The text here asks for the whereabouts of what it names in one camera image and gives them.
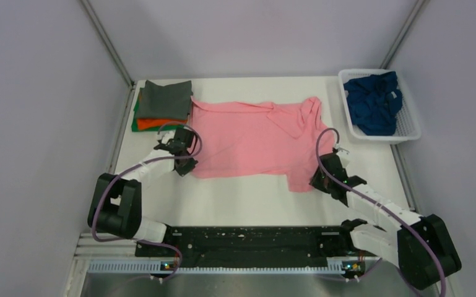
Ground pink t shirt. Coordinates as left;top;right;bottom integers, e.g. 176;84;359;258
190;97;335;192

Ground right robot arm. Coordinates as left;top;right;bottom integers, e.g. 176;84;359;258
310;150;462;290

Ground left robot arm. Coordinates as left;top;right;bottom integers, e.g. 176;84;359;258
87;126;203;256

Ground orange folded t shirt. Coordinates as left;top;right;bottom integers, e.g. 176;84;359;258
136;92;189;132

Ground grey folded t shirt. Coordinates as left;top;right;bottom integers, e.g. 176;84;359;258
135;80;193;121

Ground green folded t shirt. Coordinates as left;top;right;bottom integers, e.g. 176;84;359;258
131;98;189;132

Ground blue t shirt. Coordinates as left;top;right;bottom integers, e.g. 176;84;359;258
344;71;403;136

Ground white plastic basket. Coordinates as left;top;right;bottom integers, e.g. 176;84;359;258
338;69;421;144

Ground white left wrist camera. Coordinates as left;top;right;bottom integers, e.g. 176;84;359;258
155;136;174;150

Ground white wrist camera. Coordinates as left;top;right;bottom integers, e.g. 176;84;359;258
155;136;174;150
336;148;352;168

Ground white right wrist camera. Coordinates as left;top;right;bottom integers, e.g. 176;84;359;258
336;148;352;168

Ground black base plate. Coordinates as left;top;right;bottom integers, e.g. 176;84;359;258
135;226;368;269

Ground white cable duct rail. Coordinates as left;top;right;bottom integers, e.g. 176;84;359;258
88;260;345;275

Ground left aluminium frame post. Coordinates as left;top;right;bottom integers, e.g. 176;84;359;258
77;0;134;87

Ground aluminium frame post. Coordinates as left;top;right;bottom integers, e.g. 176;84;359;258
379;0;430;69
77;0;134;87

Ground right aluminium frame post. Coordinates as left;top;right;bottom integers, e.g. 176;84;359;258
379;0;430;69

